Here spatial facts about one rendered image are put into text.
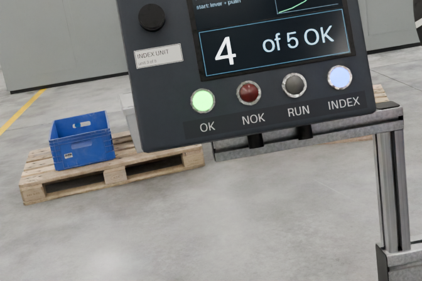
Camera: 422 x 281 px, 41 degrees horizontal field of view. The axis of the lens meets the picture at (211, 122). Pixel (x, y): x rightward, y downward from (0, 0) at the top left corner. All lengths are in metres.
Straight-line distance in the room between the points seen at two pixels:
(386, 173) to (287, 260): 1.80
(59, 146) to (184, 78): 3.17
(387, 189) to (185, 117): 0.29
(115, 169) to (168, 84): 3.10
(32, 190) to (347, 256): 2.07
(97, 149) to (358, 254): 1.93
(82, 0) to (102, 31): 0.49
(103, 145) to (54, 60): 4.55
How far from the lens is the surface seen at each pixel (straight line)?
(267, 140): 0.69
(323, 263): 2.47
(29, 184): 3.72
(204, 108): 0.59
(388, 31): 7.04
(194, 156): 3.72
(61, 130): 4.31
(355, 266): 2.43
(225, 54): 0.60
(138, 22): 0.61
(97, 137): 3.73
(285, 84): 0.60
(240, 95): 0.59
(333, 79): 0.61
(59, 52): 8.17
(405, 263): 0.79
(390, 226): 0.77
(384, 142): 0.72
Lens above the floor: 1.25
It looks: 15 degrees down
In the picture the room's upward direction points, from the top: 9 degrees counter-clockwise
